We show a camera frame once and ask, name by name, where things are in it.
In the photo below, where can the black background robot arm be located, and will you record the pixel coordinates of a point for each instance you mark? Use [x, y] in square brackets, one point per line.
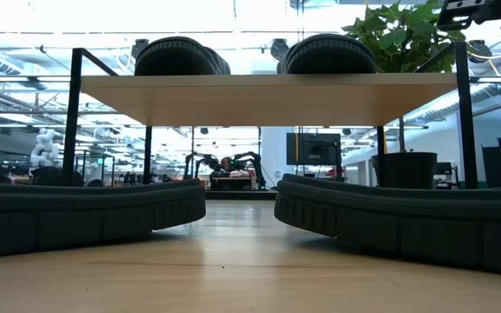
[257, 167]
[196, 164]

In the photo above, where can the round black ceiling lamp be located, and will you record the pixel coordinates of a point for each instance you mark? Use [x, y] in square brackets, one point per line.
[278, 48]
[138, 45]
[480, 48]

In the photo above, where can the small black equipment stand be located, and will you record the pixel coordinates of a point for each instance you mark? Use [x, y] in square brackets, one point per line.
[446, 171]

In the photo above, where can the green potted plant black pot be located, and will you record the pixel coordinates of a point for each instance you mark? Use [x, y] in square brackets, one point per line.
[407, 169]

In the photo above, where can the black background monitor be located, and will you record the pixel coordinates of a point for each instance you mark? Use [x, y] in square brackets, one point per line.
[315, 150]

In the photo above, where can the person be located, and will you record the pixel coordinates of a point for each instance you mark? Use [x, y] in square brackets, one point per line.
[226, 164]

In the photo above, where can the black metal rack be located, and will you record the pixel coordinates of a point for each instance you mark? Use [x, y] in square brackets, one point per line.
[112, 169]

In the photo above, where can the white humanoid robot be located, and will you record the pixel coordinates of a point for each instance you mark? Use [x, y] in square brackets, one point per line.
[44, 145]

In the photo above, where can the wooden shelf black metal frame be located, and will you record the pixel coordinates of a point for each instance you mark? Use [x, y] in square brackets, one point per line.
[268, 100]

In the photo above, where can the black aluminium rig frame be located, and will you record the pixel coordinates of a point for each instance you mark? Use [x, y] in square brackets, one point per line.
[242, 195]

